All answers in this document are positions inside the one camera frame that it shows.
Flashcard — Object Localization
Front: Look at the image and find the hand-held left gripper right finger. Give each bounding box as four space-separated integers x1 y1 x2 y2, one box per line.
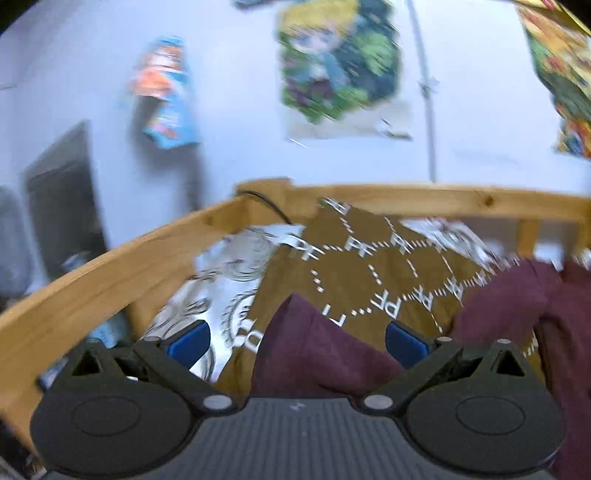
362 320 539 413

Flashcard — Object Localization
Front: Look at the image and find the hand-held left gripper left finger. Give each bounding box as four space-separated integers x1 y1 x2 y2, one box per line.
60 320 236 414

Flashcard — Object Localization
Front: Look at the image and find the maroon garment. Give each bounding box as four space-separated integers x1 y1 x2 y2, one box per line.
252 258 591 480

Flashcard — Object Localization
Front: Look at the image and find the brown letter-print blanket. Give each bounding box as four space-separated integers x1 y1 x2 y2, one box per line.
217 198 546 398

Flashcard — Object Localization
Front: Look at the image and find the white printed bed sheet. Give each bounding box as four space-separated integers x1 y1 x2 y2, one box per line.
143 217 513 385

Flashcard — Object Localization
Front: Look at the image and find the grey chair back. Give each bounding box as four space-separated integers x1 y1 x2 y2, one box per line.
0 185 37 298

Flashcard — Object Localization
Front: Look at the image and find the wooden bed frame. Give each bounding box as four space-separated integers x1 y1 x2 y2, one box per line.
0 178 591 457

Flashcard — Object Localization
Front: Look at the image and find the black cable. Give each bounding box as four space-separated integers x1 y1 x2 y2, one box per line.
239 190 293 227

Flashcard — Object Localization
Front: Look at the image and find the blue and orange wall poster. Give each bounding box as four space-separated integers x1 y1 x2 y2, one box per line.
127 36 200 151

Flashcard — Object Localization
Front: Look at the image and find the white wall conduit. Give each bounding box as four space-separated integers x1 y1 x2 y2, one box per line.
405 0 439 183

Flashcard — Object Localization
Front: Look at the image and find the green cartoon wall poster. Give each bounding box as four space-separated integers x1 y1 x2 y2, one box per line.
276 0 413 141

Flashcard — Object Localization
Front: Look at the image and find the yellow and red wall poster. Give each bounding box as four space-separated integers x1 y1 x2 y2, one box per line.
515 0 591 160

